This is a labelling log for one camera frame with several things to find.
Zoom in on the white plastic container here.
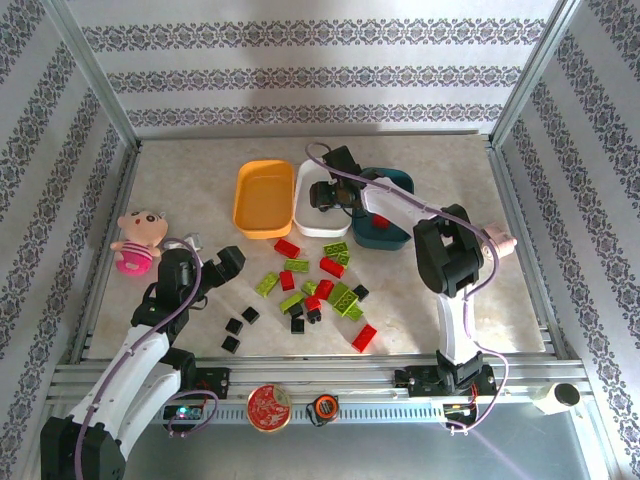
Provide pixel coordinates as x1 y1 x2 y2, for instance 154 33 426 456
292 159 354 239

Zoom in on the plush doll pink striped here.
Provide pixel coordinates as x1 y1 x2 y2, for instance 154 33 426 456
109 209 170 277

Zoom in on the teal plastic container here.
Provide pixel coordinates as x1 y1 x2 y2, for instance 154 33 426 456
349 167 416 251

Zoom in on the yellow plastic container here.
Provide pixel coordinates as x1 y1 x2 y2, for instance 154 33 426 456
232 158 296 240

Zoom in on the small LED circuit board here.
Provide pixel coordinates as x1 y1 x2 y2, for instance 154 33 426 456
164 404 204 421

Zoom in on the round red tin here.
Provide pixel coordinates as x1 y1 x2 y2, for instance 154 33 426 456
246 383 293 434

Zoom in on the small pink toy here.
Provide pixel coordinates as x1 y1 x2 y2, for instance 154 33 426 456
482 222 519 261

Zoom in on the orange black tape measure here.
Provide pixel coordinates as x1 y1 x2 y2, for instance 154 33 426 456
305 393 340 428

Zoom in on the slotted metal strip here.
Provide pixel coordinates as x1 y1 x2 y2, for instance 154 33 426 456
119 402 451 426

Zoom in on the white cup black inside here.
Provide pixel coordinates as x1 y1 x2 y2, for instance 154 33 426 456
530 382 582 416

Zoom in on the aluminium back rail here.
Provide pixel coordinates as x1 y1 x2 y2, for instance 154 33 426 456
137 128 494 141

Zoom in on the left aluminium side rail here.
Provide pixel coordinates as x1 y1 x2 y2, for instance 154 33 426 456
69 142 144 364

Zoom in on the aluminium side rail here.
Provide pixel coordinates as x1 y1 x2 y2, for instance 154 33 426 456
69 142 144 364
484 137 574 361

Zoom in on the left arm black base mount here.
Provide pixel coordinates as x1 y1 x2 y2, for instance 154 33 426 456
192 366 232 400

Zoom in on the aluminium front rail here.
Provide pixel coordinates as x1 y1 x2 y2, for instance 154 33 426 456
47 355 587 401

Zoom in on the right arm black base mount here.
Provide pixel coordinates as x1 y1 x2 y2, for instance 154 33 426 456
393 366 499 401

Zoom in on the left aluminium frame post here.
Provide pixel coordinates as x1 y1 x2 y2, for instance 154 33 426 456
42 0 141 151

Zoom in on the aluminium frame post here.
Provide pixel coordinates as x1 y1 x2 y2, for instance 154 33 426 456
42 0 141 151
487 0 581 149

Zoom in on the right aluminium frame post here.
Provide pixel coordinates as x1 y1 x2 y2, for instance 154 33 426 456
487 0 581 149

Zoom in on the right aluminium side rail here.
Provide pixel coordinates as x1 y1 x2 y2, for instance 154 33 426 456
484 137 574 361

